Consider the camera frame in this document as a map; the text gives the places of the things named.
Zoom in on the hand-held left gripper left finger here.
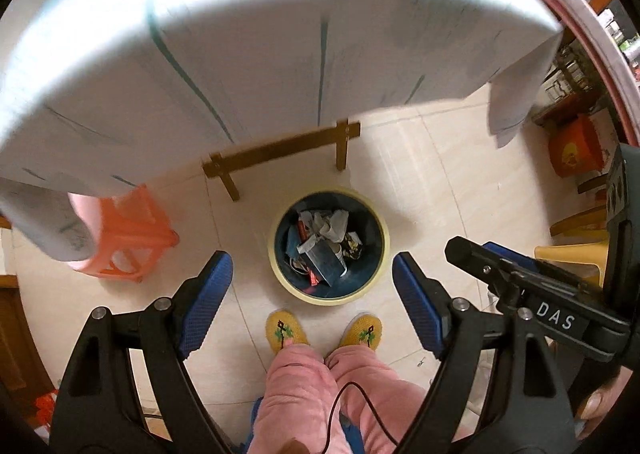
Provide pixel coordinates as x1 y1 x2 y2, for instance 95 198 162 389
50 250 235 454

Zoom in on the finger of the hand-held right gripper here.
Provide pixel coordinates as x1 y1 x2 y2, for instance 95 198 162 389
480 241 556 282
444 235 531 311

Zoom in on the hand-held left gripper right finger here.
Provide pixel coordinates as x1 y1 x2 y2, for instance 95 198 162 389
392 253 583 454

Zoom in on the yellow-rimmed dark blue bin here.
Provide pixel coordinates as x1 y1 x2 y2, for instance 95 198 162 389
268 187 392 306

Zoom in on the dark grey box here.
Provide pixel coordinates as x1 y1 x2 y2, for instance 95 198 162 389
305 239 348 287

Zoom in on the white paper bag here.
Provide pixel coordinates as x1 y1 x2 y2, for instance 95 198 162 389
297 208 351 255

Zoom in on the person's right hand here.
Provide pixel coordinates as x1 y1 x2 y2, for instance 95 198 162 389
575 364 640 442

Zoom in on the yellow plastic stool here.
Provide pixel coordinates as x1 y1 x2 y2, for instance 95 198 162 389
534 241 608 287

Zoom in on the yellow knitted slipper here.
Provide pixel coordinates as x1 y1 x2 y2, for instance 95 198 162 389
265 310 311 354
340 313 385 350

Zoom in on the wooden side table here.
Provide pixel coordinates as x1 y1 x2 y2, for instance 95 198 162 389
550 174 611 237

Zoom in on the orange plastic stool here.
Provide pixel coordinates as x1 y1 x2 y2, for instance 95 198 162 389
67 184 180 282

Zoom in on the person's right leg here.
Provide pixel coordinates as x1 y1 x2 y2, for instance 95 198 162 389
325 346 436 454

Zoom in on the person's leg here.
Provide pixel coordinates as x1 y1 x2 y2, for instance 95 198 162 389
247 344 346 454
325 346 436 454

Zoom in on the orange plastic bucket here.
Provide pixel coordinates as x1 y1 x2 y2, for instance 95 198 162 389
547 114 608 178

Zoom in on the person's left leg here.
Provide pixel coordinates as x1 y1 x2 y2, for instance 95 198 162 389
247 344 346 454

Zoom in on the red and white packet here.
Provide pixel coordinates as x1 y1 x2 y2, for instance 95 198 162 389
32 391 61 427

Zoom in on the brown wooden door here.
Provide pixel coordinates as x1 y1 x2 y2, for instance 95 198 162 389
0 274 51 397

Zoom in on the table with white cloth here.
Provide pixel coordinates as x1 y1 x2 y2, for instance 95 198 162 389
0 0 563 262

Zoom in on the thin black cable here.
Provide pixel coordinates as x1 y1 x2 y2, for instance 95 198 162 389
320 382 401 454

